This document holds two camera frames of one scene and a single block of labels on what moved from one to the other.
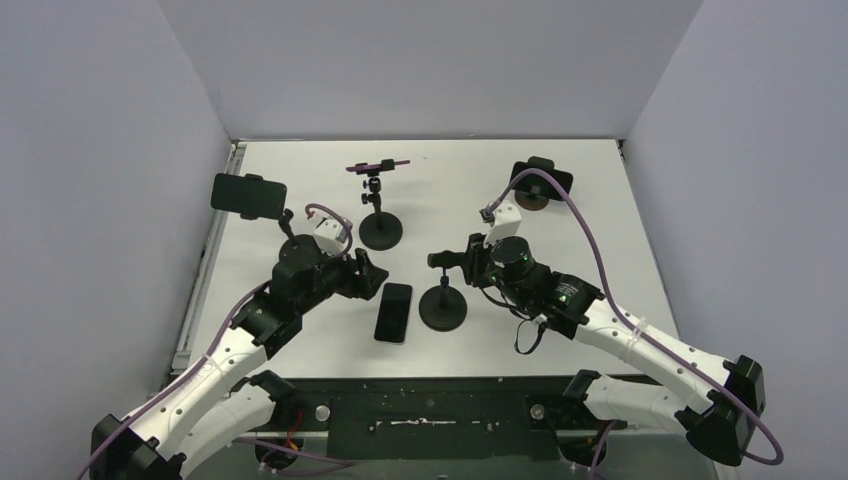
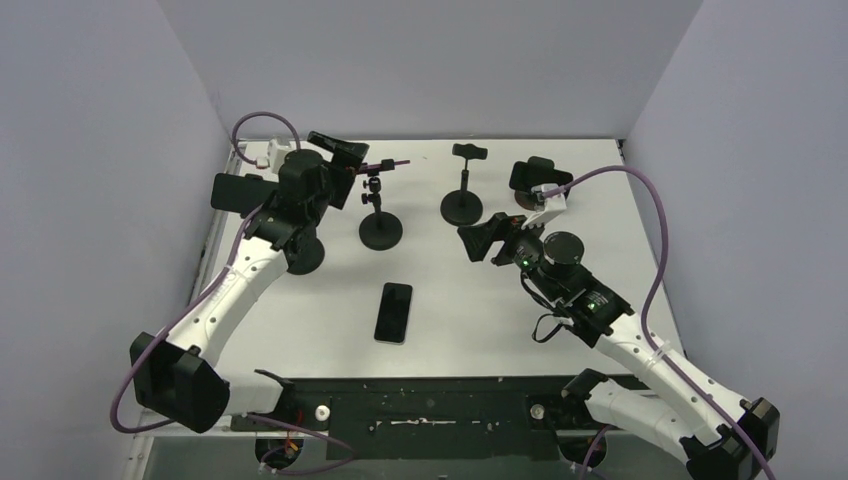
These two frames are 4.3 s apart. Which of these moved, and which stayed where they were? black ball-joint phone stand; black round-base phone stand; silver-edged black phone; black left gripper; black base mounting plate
Moved: black left gripper; black round-base phone stand
Stayed: black base mounting plate; silver-edged black phone; black ball-joint phone stand
